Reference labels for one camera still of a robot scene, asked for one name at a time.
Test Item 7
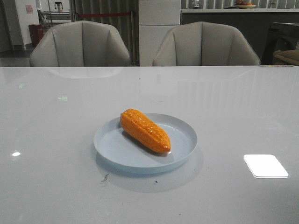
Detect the red bin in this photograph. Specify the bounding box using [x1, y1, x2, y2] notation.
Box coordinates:
[28, 24, 43, 47]

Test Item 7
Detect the orange toy corn cob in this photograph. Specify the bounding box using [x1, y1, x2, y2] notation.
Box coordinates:
[120, 108, 171, 154]

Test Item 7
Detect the fruit bowl on counter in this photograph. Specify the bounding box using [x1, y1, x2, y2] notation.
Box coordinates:
[235, 0, 256, 9]

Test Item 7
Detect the grey counter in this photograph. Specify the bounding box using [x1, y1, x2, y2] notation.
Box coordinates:
[181, 9, 299, 61]

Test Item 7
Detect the white cabinet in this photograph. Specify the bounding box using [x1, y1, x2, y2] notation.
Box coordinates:
[138, 0, 181, 66]

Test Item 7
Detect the beige chair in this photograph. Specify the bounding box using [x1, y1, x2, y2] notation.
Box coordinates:
[29, 21, 131, 67]
[152, 21, 260, 66]

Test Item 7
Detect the beige chair on left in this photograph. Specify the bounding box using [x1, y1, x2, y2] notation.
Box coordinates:
[29, 21, 131, 67]

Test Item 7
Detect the beige chair on right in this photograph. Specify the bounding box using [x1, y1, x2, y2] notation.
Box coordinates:
[152, 21, 260, 66]

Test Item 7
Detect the dark armchair at right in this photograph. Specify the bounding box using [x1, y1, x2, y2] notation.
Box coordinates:
[261, 22, 299, 65]

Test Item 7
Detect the red barrier belt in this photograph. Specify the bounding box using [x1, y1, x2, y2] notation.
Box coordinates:
[78, 12, 131, 18]

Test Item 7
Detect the light blue round plate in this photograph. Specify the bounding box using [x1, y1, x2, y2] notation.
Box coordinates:
[93, 113, 198, 174]

